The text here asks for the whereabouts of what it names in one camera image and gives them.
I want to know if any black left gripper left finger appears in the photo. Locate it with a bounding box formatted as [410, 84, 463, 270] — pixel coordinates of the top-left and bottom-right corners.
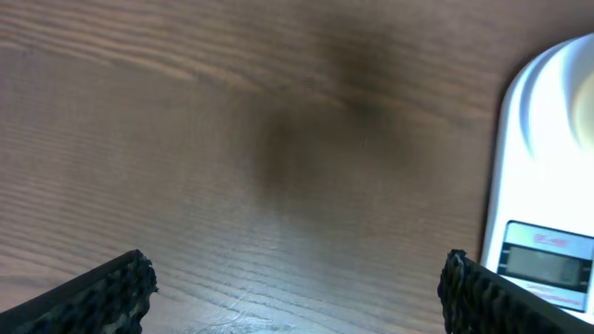
[1, 250, 158, 334]

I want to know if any white digital kitchen scale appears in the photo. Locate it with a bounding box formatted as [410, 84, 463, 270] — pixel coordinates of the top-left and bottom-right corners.
[481, 34, 593, 323]

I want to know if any pale yellow bowl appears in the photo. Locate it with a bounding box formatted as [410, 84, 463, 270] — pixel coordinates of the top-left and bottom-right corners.
[573, 73, 594, 151]

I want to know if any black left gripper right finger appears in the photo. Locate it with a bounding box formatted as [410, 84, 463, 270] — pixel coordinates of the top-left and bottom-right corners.
[437, 250, 593, 334]

